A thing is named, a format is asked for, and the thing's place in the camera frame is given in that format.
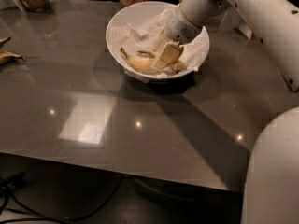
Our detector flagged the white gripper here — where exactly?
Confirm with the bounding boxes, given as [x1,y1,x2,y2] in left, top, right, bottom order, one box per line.
[151,7,202,70]

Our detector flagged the large yellow banana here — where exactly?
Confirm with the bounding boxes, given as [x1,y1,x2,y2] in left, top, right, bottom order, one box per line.
[120,48,163,74]

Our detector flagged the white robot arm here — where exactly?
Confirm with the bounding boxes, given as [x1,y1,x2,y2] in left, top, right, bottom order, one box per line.
[157,0,299,224]

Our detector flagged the small yellow banana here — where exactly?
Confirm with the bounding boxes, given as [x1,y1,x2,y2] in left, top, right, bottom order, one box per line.
[137,50,186,75]

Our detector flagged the white plastic bowl liner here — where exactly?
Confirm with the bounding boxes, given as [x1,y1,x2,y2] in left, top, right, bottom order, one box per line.
[110,7,210,84]

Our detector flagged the white bowl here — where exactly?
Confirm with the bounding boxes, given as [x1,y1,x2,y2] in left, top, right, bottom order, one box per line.
[105,1,210,84]

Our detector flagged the banana peel on table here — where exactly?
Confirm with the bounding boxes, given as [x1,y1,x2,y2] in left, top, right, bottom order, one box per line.
[0,51,22,65]

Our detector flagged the white angled stand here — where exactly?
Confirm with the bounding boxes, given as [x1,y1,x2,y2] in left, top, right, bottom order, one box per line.
[218,8,253,40]

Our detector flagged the black cables on floor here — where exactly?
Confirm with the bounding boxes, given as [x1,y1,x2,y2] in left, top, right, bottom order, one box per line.
[0,171,125,224]

